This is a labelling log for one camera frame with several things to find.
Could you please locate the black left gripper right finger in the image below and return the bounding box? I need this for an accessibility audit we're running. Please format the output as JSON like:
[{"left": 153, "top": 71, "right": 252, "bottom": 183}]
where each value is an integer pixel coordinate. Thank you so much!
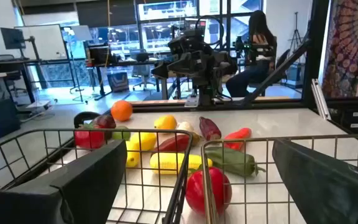
[{"left": 271, "top": 138, "right": 358, "bottom": 224}]

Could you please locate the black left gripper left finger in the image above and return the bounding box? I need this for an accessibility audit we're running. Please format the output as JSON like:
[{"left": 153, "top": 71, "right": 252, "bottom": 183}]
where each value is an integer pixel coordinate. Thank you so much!
[{"left": 0, "top": 139, "right": 128, "bottom": 224}]

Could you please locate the white garlic bulb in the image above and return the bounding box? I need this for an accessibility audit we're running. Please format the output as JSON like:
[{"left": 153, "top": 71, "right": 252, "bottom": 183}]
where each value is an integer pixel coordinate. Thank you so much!
[{"left": 176, "top": 121, "right": 202, "bottom": 146}]

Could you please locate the yellow lemon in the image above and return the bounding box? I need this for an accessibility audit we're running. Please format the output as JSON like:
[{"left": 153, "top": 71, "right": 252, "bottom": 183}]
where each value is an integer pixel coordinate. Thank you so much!
[
  {"left": 137, "top": 132, "right": 157, "bottom": 152},
  {"left": 125, "top": 141, "right": 141, "bottom": 169},
  {"left": 154, "top": 114, "right": 178, "bottom": 131}
]

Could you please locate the dark red chili pepper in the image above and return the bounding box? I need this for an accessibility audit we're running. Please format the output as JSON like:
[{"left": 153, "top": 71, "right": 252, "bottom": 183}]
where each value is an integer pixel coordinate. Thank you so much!
[{"left": 152, "top": 134, "right": 191, "bottom": 153}]

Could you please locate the orange fruit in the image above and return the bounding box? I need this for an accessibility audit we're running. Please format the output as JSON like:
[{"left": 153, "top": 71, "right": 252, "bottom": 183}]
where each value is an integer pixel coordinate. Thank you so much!
[{"left": 110, "top": 100, "right": 134, "bottom": 123}]

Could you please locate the green pepper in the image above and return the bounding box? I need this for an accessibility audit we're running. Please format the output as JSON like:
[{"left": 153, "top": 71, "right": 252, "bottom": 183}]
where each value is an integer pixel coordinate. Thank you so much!
[{"left": 197, "top": 146, "right": 266, "bottom": 178}]

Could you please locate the red apple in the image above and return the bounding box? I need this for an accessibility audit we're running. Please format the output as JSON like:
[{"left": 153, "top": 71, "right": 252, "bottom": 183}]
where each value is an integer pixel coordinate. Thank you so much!
[{"left": 185, "top": 166, "right": 233, "bottom": 218}]

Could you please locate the grey office chair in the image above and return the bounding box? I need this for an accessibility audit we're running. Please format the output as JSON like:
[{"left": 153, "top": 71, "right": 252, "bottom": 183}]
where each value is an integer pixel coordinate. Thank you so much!
[{"left": 131, "top": 49, "right": 157, "bottom": 91}]

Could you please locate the wooden table board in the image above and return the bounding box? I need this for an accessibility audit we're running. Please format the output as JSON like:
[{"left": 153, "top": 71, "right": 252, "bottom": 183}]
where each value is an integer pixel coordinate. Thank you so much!
[{"left": 129, "top": 96, "right": 291, "bottom": 105}]

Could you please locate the person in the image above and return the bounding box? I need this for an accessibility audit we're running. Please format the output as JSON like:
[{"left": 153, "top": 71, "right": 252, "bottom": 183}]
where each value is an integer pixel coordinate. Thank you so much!
[{"left": 225, "top": 9, "right": 278, "bottom": 98}]

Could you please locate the black desk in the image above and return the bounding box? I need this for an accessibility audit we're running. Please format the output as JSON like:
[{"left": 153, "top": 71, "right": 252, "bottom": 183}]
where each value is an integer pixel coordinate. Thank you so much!
[
  {"left": 85, "top": 58, "right": 180, "bottom": 100},
  {"left": 0, "top": 58, "right": 77, "bottom": 103}
]

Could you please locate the striped dark bag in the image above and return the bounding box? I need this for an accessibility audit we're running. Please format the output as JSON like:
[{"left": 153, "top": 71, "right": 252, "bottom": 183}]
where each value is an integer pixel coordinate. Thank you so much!
[{"left": 106, "top": 71, "right": 130, "bottom": 93}]

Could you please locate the black labelled drawer unit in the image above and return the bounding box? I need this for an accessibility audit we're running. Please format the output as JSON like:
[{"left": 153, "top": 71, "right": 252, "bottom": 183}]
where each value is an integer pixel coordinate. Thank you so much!
[{"left": 326, "top": 99, "right": 358, "bottom": 147}]

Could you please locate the dark red beetroot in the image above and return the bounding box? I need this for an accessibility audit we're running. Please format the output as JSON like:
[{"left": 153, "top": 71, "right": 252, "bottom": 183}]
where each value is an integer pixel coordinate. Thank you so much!
[{"left": 91, "top": 114, "right": 117, "bottom": 141}]

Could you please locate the black monitor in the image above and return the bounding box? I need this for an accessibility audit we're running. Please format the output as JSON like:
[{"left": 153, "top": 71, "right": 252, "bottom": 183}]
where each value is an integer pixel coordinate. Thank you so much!
[
  {"left": 87, "top": 43, "right": 113, "bottom": 66},
  {"left": 0, "top": 27, "right": 27, "bottom": 50}
]

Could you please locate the white floor stand base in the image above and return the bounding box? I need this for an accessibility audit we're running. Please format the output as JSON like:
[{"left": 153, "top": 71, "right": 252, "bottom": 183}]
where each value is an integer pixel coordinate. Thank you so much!
[{"left": 17, "top": 98, "right": 57, "bottom": 123}]

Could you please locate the black tripod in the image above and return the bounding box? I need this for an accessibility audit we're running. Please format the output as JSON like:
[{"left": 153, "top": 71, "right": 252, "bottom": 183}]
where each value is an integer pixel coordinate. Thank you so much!
[{"left": 287, "top": 11, "right": 304, "bottom": 52}]

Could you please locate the panel on thin stand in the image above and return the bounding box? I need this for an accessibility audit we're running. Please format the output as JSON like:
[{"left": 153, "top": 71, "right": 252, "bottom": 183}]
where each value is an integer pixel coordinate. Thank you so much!
[{"left": 69, "top": 24, "right": 94, "bottom": 103}]

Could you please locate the white whiteboard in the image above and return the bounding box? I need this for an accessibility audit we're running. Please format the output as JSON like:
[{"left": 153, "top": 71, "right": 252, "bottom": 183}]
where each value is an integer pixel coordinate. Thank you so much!
[{"left": 14, "top": 24, "right": 69, "bottom": 62}]

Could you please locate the black mesh office chair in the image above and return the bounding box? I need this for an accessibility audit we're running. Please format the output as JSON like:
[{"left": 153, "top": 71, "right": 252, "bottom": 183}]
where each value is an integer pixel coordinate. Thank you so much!
[{"left": 0, "top": 54, "right": 27, "bottom": 97}]

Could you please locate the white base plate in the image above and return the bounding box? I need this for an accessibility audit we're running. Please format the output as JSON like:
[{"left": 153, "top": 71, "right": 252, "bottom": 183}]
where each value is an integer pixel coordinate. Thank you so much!
[{"left": 184, "top": 95, "right": 200, "bottom": 108}]

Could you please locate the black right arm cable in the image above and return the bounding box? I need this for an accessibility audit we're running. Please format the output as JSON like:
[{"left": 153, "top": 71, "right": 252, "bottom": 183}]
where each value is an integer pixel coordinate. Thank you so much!
[{"left": 195, "top": 14, "right": 226, "bottom": 47}]

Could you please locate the yellow hanging cable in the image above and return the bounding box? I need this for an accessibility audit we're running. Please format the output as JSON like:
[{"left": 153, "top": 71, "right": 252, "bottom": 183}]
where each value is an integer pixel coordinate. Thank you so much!
[{"left": 103, "top": 0, "right": 111, "bottom": 91}]

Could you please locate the black looped cable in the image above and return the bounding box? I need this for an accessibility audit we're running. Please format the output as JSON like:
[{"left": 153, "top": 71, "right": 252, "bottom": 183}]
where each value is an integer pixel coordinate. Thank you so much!
[{"left": 73, "top": 111, "right": 101, "bottom": 129}]

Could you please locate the silver metal rail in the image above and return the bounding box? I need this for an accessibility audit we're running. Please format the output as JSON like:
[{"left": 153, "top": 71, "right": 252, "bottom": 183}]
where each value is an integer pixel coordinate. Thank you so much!
[{"left": 310, "top": 78, "right": 333, "bottom": 121}]

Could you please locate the black wire basket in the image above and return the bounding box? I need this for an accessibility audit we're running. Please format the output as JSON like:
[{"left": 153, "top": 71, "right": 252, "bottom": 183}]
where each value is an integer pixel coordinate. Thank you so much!
[{"left": 0, "top": 127, "right": 194, "bottom": 224}]

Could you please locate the silver wire basket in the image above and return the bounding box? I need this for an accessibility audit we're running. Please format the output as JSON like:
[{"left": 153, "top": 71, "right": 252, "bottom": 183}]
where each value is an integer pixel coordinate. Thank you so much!
[{"left": 200, "top": 133, "right": 358, "bottom": 224}]

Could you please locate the colourful mandala wall tapestry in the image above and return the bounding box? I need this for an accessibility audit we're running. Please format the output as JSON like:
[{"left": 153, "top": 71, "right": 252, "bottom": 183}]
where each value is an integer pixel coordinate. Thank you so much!
[{"left": 321, "top": 0, "right": 358, "bottom": 99}]

